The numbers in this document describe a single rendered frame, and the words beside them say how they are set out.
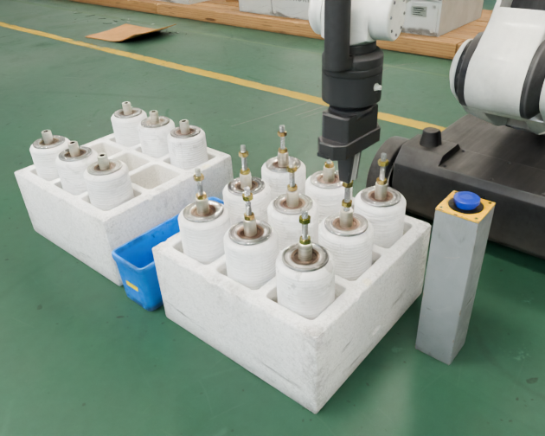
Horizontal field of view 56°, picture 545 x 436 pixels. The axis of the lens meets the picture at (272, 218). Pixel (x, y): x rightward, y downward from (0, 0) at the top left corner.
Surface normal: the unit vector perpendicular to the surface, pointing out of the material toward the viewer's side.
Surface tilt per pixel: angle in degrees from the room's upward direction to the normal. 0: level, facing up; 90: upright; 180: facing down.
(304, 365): 90
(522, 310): 0
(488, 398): 0
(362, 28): 90
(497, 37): 43
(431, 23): 90
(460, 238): 90
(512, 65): 61
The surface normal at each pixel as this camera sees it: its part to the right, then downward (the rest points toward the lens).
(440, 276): -0.64, 0.44
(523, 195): -0.50, -0.28
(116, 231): 0.76, 0.32
